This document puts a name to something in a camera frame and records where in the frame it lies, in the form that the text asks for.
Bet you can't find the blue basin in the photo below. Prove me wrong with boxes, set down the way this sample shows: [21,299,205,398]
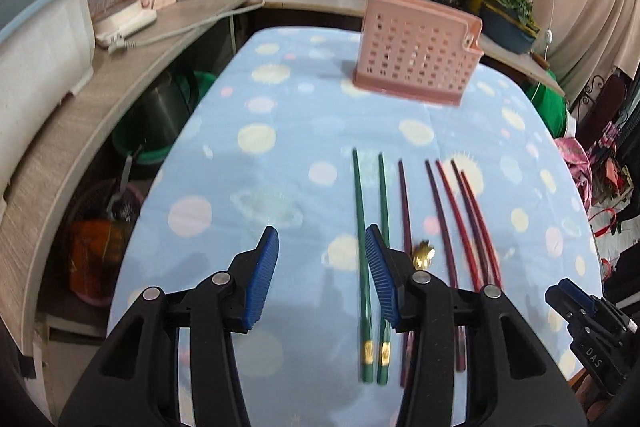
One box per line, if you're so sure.
[479,2,542,56]

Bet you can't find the gold spoon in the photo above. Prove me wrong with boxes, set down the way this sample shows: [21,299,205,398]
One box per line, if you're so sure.
[411,241,437,274]

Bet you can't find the white plastic tub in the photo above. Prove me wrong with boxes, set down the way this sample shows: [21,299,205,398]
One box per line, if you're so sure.
[0,0,97,204]

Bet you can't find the green leafy vegetables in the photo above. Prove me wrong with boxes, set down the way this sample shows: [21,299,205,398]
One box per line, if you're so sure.
[481,0,540,32]

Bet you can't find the red mesh basket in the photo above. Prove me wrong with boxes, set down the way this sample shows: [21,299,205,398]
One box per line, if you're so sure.
[64,179,145,309]

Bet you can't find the pink floral cloth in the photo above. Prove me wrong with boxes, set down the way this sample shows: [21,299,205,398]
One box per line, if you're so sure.
[554,136,594,204]

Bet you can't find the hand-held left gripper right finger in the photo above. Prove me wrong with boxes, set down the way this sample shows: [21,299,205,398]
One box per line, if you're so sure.
[364,223,588,427]

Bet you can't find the green chopstick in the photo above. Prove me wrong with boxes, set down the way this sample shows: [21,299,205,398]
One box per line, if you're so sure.
[352,148,371,382]
[377,152,392,385]

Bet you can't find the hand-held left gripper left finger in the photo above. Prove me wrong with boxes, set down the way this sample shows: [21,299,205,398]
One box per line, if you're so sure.
[57,226,280,427]

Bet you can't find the green bag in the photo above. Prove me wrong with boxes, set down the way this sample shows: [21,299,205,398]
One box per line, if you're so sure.
[524,66,569,138]

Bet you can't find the white power cable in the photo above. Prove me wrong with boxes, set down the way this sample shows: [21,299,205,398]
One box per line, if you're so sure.
[109,0,267,54]

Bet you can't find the dark metal pot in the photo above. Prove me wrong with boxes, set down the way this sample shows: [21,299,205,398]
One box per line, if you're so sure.
[136,72,199,148]

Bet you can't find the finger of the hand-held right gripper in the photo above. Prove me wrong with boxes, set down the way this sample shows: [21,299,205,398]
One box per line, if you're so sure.
[545,279,597,324]

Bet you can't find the green plastic bucket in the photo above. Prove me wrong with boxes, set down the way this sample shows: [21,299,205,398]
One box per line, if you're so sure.
[111,68,217,166]

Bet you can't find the white power strip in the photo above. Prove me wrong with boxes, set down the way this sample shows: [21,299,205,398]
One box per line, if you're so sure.
[94,8,159,48]

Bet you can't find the pink utensil basket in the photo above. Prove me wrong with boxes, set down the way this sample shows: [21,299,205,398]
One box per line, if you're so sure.
[352,0,484,108]

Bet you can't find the blue dotted tablecloth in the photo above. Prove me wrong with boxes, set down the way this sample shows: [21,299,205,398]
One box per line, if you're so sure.
[107,27,606,427]

